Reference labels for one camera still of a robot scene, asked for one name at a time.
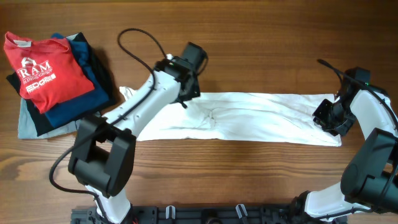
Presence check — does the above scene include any black folded shirt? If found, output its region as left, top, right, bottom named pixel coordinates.
left=4, top=32, right=116, bottom=139

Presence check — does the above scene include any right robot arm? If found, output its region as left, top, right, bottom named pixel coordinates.
left=289, top=67, right=397, bottom=223

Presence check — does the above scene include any left black cable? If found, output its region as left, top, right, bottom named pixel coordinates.
left=49, top=27, right=209, bottom=224

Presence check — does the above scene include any red folded printed t-shirt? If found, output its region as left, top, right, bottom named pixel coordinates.
left=4, top=32, right=95, bottom=113

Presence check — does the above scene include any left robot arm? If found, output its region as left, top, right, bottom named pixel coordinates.
left=68, top=43, right=207, bottom=223

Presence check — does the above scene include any grey folded shirt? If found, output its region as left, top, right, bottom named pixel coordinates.
left=17, top=33, right=102, bottom=140

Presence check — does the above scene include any navy blue folded shirt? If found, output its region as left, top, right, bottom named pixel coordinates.
left=45, top=32, right=114, bottom=128

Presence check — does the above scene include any white t-shirt black print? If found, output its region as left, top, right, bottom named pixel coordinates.
left=137, top=92, right=341, bottom=147

